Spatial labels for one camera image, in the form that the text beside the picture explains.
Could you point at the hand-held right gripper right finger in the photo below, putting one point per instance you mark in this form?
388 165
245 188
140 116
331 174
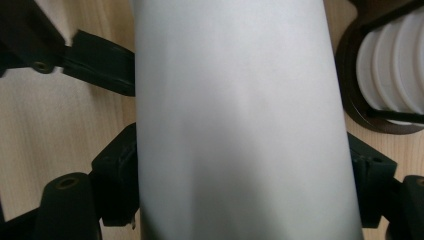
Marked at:
370 180

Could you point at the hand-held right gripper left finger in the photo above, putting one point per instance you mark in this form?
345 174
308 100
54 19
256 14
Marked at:
116 176

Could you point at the white paper cup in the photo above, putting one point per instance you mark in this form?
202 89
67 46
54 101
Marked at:
233 116

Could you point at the short stack of white cups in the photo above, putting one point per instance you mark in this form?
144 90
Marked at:
383 66

